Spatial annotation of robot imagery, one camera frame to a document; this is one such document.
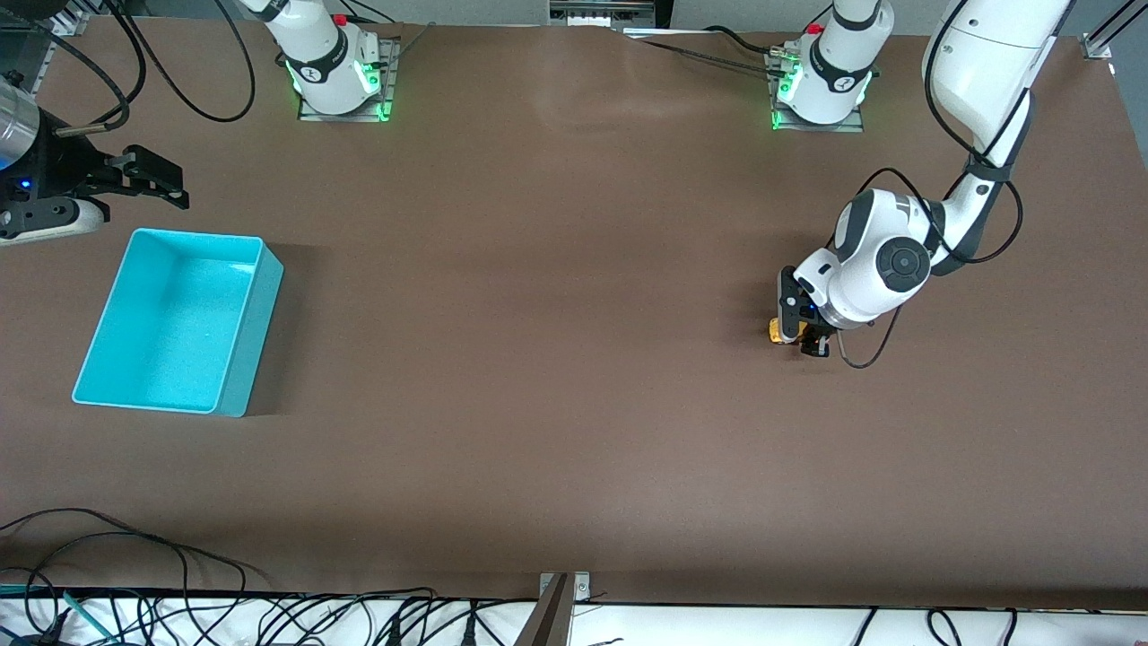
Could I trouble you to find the tangled black cables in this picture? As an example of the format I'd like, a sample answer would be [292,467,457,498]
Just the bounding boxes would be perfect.
[117,588,539,646]

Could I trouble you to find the small metal bracket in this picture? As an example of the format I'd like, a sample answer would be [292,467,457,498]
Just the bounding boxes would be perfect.
[539,572,592,602]

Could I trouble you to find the black cable with metal plug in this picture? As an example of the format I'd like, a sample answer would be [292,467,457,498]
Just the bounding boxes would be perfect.
[25,16,149,135]

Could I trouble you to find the thin black looping cable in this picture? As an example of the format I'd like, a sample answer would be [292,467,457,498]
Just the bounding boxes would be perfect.
[0,531,191,633]
[0,508,249,598]

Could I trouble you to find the dark grey camera pole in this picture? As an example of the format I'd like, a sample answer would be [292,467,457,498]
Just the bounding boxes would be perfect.
[513,574,573,646]

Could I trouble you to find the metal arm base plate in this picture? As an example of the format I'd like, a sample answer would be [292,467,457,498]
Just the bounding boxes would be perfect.
[765,49,866,134]
[298,36,400,124]

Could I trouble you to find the metal rail fixture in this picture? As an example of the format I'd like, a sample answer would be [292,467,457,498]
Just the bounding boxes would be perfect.
[549,0,660,26]

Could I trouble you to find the turquoise plastic bin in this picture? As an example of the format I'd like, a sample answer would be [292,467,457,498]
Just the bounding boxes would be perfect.
[72,228,284,418]

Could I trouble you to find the teal cable piece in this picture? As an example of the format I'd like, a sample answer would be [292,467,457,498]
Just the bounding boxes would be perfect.
[61,590,115,641]

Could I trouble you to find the black base cable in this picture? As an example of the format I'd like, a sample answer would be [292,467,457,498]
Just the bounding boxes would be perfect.
[628,25,795,77]

